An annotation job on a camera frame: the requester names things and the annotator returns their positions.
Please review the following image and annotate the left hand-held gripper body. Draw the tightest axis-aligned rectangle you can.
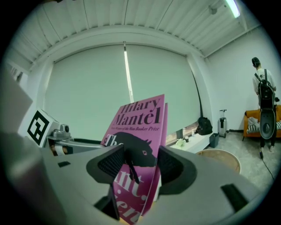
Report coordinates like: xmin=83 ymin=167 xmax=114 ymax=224
xmin=18 ymin=108 xmax=104 ymax=157

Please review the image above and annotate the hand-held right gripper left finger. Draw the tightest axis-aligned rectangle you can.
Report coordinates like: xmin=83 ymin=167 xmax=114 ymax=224
xmin=41 ymin=144 xmax=126 ymax=225

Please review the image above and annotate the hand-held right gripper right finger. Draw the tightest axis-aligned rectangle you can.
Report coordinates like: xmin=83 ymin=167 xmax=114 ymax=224
xmin=142 ymin=145 xmax=274 ymax=225

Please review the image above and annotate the pink book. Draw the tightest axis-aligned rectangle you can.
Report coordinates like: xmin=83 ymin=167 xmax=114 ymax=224
xmin=100 ymin=94 xmax=169 ymax=225

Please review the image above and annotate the orange sofa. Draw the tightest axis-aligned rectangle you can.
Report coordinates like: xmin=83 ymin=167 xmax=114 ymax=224
xmin=242 ymin=105 xmax=281 ymax=142

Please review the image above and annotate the white window bench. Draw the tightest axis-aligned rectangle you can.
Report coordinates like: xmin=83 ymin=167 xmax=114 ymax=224
xmin=166 ymin=131 xmax=213 ymax=154

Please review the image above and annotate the round wooden table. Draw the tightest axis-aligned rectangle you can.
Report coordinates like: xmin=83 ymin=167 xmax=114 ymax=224
xmin=195 ymin=149 xmax=241 ymax=176

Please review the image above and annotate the black waste bin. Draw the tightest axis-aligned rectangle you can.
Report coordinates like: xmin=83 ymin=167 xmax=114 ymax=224
xmin=209 ymin=132 xmax=220 ymax=149

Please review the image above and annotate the white roller blind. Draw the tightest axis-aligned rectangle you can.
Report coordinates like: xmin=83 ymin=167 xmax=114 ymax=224
xmin=44 ymin=44 xmax=133 ymax=142
xmin=126 ymin=44 xmax=204 ymax=134

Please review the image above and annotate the silver suitcase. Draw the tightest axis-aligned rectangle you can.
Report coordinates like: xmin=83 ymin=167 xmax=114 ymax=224
xmin=217 ymin=109 xmax=228 ymax=139

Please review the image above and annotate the striped cushion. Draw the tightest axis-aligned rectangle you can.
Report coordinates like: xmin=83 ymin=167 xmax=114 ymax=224
xmin=246 ymin=123 xmax=262 ymax=135

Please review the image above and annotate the ceiling tube light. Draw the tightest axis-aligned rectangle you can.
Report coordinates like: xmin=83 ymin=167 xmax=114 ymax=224
xmin=225 ymin=0 xmax=241 ymax=18

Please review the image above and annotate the black floor cable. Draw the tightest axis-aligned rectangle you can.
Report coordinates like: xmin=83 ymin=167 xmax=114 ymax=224
xmin=260 ymin=153 xmax=275 ymax=181

